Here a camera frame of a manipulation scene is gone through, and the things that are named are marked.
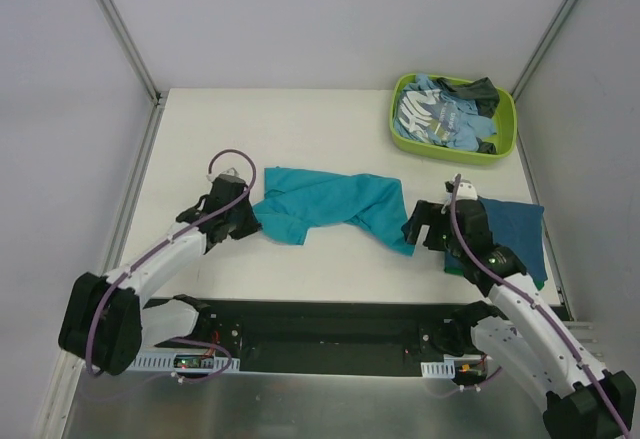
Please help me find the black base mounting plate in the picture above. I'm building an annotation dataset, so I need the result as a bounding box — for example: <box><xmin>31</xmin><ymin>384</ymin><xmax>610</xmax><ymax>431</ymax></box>
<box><xmin>153</xmin><ymin>294</ymin><xmax>506</xmax><ymax>375</ymax></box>

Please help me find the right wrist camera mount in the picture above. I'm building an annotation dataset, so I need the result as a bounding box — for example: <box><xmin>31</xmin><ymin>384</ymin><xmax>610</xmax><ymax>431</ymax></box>
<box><xmin>445</xmin><ymin>178</ymin><xmax>478</xmax><ymax>200</ymax></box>

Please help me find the right white cable duct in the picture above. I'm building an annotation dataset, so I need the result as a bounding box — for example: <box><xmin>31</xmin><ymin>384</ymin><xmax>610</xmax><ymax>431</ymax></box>
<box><xmin>420</xmin><ymin>360</ymin><xmax>456</xmax><ymax>380</ymax></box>

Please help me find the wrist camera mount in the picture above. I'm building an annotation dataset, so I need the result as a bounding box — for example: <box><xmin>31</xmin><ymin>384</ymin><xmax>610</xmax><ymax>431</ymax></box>
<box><xmin>206</xmin><ymin>167</ymin><xmax>240</xmax><ymax>183</ymax></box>
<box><xmin>445</xmin><ymin>178</ymin><xmax>478</xmax><ymax>200</ymax></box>

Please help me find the light blue printed t-shirt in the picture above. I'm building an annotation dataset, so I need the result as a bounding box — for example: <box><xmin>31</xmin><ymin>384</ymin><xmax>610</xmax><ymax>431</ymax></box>
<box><xmin>392</xmin><ymin>73</ymin><xmax>497</xmax><ymax>155</ymax></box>

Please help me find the right aluminium frame post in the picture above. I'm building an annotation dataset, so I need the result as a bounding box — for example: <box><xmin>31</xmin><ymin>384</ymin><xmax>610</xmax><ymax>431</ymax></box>
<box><xmin>511</xmin><ymin>0</ymin><xmax>580</xmax><ymax>101</ymax></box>

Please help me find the aluminium frame post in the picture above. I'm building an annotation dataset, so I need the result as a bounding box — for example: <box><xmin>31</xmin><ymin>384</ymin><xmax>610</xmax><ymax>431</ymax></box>
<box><xmin>511</xmin><ymin>0</ymin><xmax>580</xmax><ymax>101</ymax></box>
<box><xmin>75</xmin><ymin>0</ymin><xmax>168</xmax><ymax>106</ymax></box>

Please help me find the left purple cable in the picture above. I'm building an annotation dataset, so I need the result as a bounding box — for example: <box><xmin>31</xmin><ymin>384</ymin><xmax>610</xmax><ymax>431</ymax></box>
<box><xmin>84</xmin><ymin>148</ymin><xmax>259</xmax><ymax>376</ymax></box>

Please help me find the folded dark blue t-shirt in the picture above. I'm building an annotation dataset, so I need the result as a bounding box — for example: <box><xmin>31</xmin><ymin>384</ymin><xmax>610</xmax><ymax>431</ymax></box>
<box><xmin>442</xmin><ymin>196</ymin><xmax>548</xmax><ymax>284</ymax></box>

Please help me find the left aluminium frame post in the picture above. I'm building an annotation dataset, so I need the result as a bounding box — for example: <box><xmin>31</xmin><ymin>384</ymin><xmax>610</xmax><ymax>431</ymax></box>
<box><xmin>75</xmin><ymin>0</ymin><xmax>168</xmax><ymax>106</ymax></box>

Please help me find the purple cable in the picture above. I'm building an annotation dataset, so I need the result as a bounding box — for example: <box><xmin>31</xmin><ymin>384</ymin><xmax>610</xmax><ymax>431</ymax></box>
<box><xmin>447</xmin><ymin>173</ymin><xmax>631</xmax><ymax>435</ymax></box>
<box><xmin>84</xmin><ymin>148</ymin><xmax>259</xmax><ymax>376</ymax></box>

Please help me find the white cable duct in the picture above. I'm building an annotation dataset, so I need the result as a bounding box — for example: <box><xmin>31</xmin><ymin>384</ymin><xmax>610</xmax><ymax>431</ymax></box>
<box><xmin>420</xmin><ymin>360</ymin><xmax>456</xmax><ymax>380</ymax></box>
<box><xmin>126</xmin><ymin>352</ymin><xmax>241</xmax><ymax>374</ymax></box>

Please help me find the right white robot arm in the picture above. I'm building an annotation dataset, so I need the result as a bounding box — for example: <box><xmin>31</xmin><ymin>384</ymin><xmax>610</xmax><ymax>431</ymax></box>
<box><xmin>402</xmin><ymin>199</ymin><xmax>637</xmax><ymax>438</ymax></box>

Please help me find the dark grey garment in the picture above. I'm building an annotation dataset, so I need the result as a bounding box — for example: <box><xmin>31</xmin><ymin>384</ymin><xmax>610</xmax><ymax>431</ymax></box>
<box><xmin>435</xmin><ymin>77</ymin><xmax>500</xmax><ymax>118</ymax></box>

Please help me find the left white cable duct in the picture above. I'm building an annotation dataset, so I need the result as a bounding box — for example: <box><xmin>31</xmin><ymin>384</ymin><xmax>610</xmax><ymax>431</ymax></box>
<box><xmin>126</xmin><ymin>352</ymin><xmax>241</xmax><ymax>374</ymax></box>

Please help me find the teal t-shirt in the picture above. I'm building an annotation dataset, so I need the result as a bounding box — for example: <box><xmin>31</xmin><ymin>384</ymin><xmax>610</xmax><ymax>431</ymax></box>
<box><xmin>253</xmin><ymin>167</ymin><xmax>415</xmax><ymax>257</ymax></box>

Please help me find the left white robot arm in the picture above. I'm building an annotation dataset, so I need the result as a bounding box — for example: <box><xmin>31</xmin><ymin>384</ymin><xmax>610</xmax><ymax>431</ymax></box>
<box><xmin>58</xmin><ymin>173</ymin><xmax>261</xmax><ymax>377</ymax></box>

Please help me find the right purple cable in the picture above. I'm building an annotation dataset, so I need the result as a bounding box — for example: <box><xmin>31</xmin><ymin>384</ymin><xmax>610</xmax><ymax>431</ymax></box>
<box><xmin>447</xmin><ymin>173</ymin><xmax>631</xmax><ymax>435</ymax></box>

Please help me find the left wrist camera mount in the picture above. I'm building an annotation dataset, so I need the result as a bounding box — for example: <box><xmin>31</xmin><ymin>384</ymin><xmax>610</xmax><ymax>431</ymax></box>
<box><xmin>206</xmin><ymin>167</ymin><xmax>240</xmax><ymax>183</ymax></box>

